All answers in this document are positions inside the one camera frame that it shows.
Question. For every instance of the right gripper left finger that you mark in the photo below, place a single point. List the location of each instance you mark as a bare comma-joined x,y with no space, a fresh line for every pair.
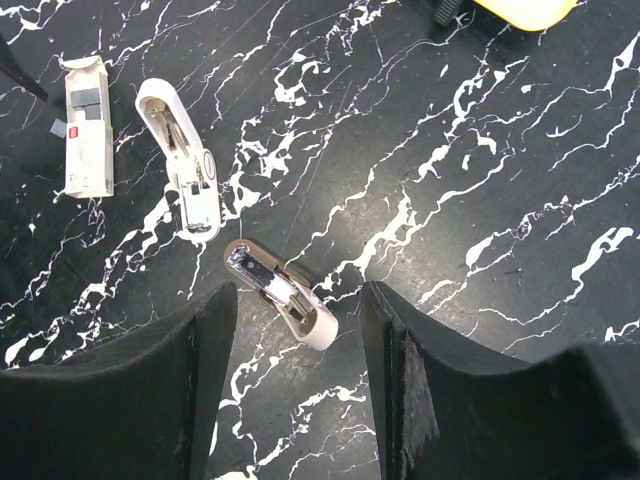
142,406

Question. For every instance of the loose silver staple strip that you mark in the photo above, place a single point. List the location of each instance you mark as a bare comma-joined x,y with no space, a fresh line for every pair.
58,128

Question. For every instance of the white staple box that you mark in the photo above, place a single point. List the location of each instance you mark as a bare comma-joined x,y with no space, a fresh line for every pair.
89,165

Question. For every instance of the orange framed whiteboard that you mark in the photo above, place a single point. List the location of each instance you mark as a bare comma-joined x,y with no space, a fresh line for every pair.
526,15

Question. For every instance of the staple strip in box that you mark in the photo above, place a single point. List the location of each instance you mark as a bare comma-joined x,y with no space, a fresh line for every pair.
93,112
85,97

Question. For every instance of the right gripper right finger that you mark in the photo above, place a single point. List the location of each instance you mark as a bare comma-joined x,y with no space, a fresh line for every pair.
447,407

